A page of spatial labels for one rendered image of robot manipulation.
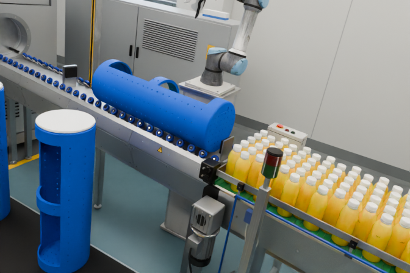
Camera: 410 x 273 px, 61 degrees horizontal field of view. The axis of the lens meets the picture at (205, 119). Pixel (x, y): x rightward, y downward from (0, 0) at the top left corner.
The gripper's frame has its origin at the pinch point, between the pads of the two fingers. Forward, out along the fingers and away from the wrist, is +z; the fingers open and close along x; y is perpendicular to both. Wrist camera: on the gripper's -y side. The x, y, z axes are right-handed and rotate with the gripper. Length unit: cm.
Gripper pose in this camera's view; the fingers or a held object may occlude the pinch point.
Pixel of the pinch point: (191, 11)
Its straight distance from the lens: 170.3
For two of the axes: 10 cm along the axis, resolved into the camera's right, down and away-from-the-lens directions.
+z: -4.8, 8.8, -0.5
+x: -2.9, -2.1, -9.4
